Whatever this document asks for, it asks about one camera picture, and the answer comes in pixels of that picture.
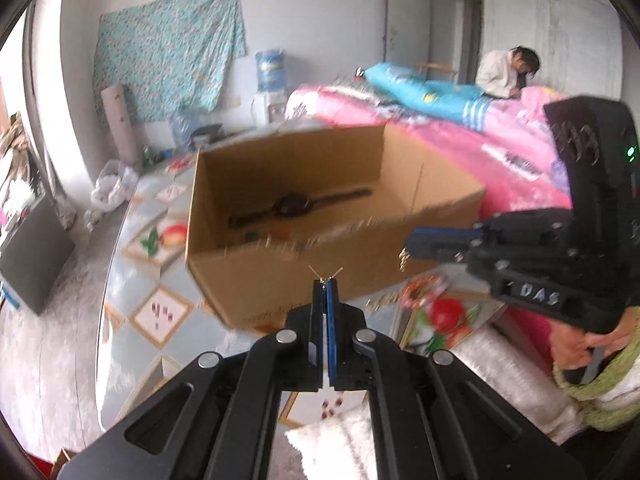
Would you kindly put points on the person's right hand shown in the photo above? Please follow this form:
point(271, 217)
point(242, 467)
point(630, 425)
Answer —
point(570, 347)

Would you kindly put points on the black and purple smart watch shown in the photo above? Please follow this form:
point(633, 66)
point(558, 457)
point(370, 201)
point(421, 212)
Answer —
point(290, 205)

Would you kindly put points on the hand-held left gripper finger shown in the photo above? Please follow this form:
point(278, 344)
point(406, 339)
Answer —
point(318, 310)
point(330, 320)

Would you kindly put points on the clear water jug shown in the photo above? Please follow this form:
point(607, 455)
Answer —
point(185, 127)

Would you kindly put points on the white plastic bag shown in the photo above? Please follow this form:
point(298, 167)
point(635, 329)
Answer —
point(112, 187)

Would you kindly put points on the floral teal cloth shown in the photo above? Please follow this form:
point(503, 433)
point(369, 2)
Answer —
point(170, 55)

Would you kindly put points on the dark grey cabinet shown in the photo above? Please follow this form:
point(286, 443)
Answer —
point(35, 255)

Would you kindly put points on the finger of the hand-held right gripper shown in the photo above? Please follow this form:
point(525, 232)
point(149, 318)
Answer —
point(440, 254)
point(440, 232)

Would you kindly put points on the wooden chair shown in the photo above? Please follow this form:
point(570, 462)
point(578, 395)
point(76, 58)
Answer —
point(435, 67)

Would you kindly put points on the brown cardboard box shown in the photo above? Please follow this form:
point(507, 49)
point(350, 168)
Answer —
point(225, 270)

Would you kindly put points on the pink rolled tube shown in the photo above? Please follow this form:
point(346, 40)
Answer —
point(117, 125)

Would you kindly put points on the white wardrobe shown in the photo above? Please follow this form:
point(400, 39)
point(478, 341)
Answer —
point(560, 35)

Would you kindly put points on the white fluffy garment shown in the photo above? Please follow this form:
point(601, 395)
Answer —
point(500, 360)

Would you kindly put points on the white door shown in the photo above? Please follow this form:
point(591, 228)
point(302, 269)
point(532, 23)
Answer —
point(405, 20)

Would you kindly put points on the dark pot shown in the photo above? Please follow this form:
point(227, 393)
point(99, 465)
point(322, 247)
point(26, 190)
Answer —
point(207, 135)

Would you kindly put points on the fruit print tablecloth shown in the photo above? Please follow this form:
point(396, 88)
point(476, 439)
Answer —
point(150, 270)

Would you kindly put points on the pile of bags and clothes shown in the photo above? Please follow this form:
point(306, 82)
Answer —
point(15, 145)

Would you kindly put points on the white water dispenser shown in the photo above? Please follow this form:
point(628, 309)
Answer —
point(270, 107)

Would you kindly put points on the blue water bottle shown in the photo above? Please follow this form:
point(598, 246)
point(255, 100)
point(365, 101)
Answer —
point(272, 67)

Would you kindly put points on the pink blanket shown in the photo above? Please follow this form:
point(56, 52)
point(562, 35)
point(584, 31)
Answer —
point(510, 160)

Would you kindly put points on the gold comb hair clip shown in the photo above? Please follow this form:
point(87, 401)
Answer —
point(403, 259)

